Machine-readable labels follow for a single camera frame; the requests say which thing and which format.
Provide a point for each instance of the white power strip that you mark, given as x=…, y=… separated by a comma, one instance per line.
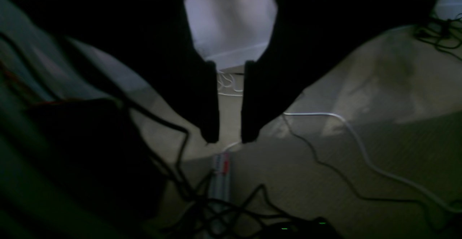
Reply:
x=219, y=188

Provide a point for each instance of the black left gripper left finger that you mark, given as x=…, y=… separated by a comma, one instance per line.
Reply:
x=152, y=38

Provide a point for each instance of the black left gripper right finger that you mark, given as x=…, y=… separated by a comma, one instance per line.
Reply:
x=309, y=38

